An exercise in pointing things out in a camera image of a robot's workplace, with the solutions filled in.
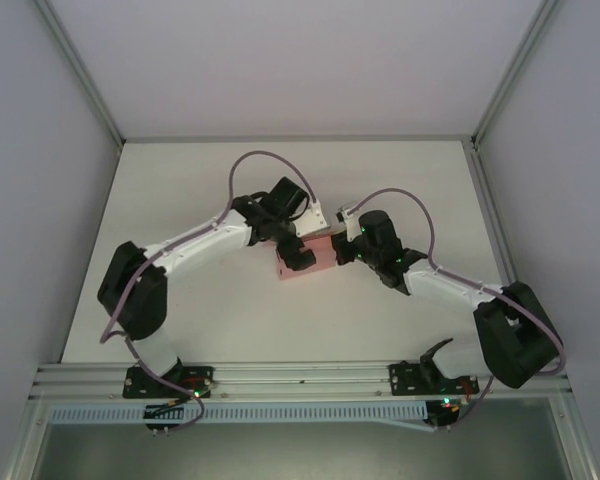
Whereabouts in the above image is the pink paper box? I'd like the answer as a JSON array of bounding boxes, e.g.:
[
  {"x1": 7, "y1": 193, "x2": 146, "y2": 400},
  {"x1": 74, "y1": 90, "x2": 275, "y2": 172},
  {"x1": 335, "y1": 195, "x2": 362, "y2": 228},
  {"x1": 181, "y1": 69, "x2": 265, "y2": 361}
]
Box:
[{"x1": 273, "y1": 233, "x2": 340, "y2": 284}]

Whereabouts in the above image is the black right controller board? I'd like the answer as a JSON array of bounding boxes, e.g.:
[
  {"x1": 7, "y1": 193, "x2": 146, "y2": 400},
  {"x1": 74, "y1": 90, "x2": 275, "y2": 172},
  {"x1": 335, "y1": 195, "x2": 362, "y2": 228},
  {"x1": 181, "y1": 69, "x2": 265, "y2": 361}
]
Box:
[{"x1": 426, "y1": 397, "x2": 465, "y2": 430}]

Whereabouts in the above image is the black controller board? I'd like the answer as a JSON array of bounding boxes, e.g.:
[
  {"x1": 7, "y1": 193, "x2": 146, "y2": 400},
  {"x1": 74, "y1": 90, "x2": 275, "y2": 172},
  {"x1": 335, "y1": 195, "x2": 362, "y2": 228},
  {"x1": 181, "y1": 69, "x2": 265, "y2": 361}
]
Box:
[
  {"x1": 143, "y1": 402, "x2": 205, "y2": 434},
  {"x1": 426, "y1": 397, "x2": 465, "y2": 430}
]

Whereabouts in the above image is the black left controller board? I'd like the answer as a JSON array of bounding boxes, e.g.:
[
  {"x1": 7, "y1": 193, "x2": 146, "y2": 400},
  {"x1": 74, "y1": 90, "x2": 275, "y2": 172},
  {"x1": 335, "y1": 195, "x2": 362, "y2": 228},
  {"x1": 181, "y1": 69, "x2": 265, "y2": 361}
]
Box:
[{"x1": 143, "y1": 402, "x2": 205, "y2": 434}]

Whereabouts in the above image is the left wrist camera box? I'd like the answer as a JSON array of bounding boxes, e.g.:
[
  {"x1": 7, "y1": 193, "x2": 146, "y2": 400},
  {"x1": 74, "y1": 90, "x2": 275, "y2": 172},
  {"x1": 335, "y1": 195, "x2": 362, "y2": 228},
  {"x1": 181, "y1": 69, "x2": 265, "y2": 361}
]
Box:
[{"x1": 296, "y1": 196, "x2": 330, "y2": 237}]

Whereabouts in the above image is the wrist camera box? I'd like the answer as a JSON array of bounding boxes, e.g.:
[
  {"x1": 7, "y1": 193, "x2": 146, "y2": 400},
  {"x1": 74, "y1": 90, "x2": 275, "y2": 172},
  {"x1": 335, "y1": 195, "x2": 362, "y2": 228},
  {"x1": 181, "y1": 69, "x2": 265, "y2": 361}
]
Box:
[
  {"x1": 296, "y1": 196, "x2": 330, "y2": 237},
  {"x1": 334, "y1": 200, "x2": 362, "y2": 227}
]

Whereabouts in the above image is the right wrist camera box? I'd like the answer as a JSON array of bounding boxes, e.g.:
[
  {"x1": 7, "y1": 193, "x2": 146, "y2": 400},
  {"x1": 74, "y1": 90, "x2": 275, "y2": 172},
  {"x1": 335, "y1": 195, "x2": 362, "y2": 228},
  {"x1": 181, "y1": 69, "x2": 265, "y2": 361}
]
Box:
[{"x1": 334, "y1": 200, "x2": 362, "y2": 227}]

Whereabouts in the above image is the aluminium table side rail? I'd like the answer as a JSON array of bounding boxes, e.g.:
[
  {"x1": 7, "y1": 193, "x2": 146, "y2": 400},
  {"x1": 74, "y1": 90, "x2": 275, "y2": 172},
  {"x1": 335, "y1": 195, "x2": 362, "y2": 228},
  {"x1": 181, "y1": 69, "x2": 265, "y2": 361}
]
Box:
[{"x1": 467, "y1": 139, "x2": 531, "y2": 301}]

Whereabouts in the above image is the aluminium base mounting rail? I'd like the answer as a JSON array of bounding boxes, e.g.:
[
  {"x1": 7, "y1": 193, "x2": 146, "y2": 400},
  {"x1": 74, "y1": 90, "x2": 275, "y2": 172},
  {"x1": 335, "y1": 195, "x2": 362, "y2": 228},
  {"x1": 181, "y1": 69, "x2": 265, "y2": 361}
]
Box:
[{"x1": 29, "y1": 362, "x2": 574, "y2": 404}]

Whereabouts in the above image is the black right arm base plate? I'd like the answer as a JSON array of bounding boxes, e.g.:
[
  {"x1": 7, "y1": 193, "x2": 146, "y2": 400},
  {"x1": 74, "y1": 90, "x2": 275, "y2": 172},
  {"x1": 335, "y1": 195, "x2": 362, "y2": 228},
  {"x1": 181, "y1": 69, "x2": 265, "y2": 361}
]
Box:
[{"x1": 387, "y1": 360, "x2": 481, "y2": 399}]

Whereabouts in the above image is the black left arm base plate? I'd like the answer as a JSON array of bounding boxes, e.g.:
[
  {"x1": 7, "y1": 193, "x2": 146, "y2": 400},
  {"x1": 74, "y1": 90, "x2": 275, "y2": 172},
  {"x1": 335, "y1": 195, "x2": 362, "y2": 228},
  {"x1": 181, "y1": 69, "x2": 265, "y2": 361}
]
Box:
[{"x1": 122, "y1": 364, "x2": 217, "y2": 401}]

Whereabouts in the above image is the light blue slotted cable duct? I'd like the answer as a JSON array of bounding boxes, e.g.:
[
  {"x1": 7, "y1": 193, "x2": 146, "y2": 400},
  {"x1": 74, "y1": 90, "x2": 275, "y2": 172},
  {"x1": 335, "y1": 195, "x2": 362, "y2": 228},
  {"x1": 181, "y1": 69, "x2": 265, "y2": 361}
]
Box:
[{"x1": 47, "y1": 402, "x2": 431, "y2": 426}]

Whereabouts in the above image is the aluminium frame corner post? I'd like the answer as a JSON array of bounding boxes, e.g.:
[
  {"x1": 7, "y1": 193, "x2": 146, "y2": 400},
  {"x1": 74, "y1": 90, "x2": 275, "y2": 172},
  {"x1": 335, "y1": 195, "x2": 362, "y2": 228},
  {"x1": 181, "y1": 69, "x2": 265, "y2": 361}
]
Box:
[
  {"x1": 42, "y1": 0, "x2": 126, "y2": 149},
  {"x1": 471, "y1": 0, "x2": 564, "y2": 149}
]

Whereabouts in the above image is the aluminium lower frame beam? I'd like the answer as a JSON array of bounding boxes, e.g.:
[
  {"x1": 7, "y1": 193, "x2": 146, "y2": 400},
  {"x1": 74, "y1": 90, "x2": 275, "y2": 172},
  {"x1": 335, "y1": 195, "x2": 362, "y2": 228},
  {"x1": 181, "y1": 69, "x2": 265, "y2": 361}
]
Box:
[
  {"x1": 549, "y1": 387, "x2": 600, "y2": 480},
  {"x1": 2, "y1": 394, "x2": 54, "y2": 480}
]

